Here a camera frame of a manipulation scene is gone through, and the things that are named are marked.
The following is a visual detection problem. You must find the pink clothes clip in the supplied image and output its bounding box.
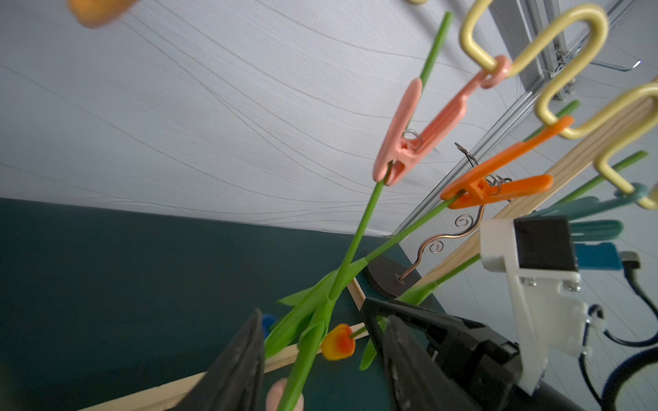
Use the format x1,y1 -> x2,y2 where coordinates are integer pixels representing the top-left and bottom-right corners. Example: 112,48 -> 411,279
373,56 -> 512,187

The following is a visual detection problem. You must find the yellow wavy clothes hanger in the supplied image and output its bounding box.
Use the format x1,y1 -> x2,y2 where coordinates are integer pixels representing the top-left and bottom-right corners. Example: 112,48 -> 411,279
405,0 -> 658,211

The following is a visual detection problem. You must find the teal clothes clip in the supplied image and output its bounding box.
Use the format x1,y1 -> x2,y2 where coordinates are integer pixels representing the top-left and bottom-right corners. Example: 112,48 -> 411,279
522,183 -> 648,242

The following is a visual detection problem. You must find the orange clip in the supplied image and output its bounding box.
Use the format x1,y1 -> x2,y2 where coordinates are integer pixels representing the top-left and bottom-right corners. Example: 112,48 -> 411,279
440,115 -> 575,210
67,0 -> 138,28

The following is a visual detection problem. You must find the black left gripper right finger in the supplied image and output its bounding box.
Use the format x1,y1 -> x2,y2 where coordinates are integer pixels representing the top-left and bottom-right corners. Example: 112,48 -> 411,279
382,317 -> 478,410

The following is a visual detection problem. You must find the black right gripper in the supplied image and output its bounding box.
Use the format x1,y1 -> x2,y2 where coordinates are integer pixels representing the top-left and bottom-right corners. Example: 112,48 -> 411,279
361,299 -> 579,410

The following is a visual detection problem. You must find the blue tulip flower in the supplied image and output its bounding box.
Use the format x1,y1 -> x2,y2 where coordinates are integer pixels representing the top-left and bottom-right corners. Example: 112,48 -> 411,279
265,100 -> 580,361

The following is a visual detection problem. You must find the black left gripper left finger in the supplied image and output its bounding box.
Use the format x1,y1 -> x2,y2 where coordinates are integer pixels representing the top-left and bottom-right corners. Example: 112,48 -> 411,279
174,310 -> 265,411

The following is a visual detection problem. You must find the metal hook bracket right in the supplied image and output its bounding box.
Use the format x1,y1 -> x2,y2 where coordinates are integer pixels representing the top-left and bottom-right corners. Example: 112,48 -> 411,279
555,48 -> 642,94

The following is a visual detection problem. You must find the pink tulip flower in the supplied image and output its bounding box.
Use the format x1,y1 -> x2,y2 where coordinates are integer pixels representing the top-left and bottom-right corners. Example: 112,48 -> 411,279
265,12 -> 453,410

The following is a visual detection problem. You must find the orange yellow tulip flower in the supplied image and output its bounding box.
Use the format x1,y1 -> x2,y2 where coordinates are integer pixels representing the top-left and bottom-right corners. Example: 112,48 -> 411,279
320,150 -> 649,372

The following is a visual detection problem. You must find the wooden clothes rack frame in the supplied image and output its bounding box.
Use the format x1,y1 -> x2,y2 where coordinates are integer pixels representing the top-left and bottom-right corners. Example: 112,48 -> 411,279
89,97 -> 649,410

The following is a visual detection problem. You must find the bronze wire jewelry stand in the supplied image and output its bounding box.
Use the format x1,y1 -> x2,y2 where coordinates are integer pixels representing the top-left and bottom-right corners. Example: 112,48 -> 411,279
362,142 -> 513,301

